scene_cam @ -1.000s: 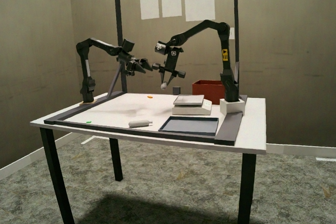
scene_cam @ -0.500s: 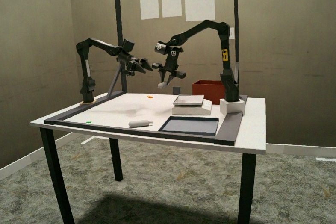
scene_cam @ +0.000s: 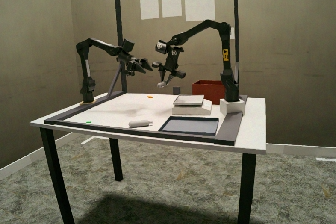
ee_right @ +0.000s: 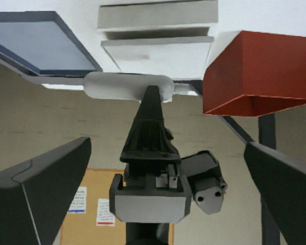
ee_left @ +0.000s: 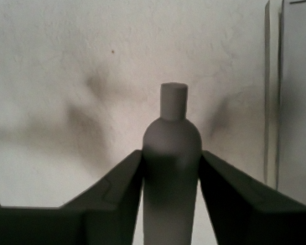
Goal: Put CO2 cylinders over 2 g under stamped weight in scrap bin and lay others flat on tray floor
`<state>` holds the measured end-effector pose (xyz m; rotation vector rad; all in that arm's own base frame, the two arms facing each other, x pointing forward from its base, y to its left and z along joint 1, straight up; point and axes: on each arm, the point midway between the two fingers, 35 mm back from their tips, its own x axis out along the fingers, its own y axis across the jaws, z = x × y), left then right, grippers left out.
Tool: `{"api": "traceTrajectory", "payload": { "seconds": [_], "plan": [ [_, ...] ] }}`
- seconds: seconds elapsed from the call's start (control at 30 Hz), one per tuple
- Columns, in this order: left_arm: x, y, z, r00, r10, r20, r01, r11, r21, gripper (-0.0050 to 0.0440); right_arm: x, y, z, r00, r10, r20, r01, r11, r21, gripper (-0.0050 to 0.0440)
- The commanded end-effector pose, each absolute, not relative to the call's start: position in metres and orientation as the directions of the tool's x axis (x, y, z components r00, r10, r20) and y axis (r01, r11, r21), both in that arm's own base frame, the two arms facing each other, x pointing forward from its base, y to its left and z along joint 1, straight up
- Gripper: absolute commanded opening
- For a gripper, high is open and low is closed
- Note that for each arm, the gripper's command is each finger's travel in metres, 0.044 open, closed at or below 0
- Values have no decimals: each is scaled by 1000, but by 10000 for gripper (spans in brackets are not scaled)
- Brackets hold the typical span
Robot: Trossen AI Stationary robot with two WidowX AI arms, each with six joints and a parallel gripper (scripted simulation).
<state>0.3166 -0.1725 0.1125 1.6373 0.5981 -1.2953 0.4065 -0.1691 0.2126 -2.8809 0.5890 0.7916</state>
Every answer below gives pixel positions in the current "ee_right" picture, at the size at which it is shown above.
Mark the red-brown open box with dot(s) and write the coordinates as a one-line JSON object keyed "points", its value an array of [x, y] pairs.
{"points": [[256, 74]]}

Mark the grey gas cylinder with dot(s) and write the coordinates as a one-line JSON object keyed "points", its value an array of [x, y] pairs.
{"points": [[130, 86]]}

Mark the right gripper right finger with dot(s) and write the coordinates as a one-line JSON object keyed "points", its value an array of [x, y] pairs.
{"points": [[281, 181]]}

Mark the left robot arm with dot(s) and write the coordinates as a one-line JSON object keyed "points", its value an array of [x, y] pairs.
{"points": [[205, 179]]}

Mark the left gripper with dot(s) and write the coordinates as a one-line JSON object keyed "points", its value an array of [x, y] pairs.
{"points": [[150, 156]]}

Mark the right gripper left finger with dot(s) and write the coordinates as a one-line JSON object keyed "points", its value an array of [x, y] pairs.
{"points": [[36, 194]]}

